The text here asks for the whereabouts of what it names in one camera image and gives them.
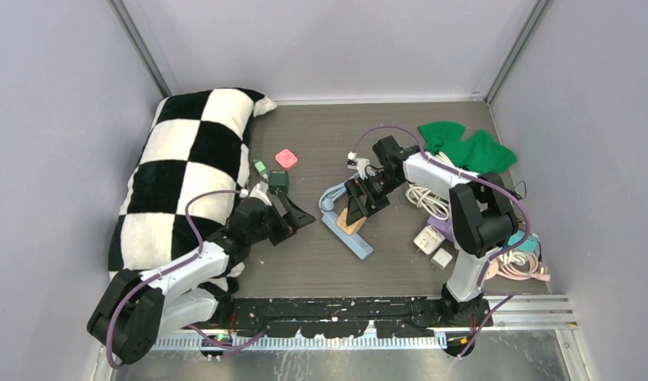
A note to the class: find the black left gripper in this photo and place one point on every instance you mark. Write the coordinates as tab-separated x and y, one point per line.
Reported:
288	223

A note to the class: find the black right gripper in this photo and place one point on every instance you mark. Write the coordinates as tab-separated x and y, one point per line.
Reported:
356	207

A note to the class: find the orange cube adapter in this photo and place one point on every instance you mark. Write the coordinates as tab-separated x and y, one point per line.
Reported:
349	229

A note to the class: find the light blue power strip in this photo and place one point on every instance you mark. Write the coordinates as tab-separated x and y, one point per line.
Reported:
354	242

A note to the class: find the dark green cube adapter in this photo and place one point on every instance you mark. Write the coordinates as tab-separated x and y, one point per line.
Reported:
278	182

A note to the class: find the light green small plug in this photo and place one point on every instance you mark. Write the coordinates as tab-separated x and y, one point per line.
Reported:
261	169

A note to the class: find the pink small plug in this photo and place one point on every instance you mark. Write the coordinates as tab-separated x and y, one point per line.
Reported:
286	158

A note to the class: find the white tiger cube socket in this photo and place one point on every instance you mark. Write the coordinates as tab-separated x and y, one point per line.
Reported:
428	240

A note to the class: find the white charger plug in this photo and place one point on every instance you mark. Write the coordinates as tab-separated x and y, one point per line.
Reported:
441	259

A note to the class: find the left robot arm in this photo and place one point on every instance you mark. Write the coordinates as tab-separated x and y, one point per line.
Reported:
138	307

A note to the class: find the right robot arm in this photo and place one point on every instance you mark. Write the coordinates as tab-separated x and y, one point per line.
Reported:
481	214

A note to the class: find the pink round socket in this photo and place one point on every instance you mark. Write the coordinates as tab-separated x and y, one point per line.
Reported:
493	269

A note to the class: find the purple power strip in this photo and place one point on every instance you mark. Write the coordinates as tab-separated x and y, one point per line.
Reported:
443	226

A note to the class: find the black white checkered pillow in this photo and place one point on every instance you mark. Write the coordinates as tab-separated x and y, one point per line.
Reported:
195	160

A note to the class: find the green cloth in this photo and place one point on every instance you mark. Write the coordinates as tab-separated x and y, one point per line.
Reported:
479	152

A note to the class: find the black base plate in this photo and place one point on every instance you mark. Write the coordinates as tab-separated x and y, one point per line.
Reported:
390	317

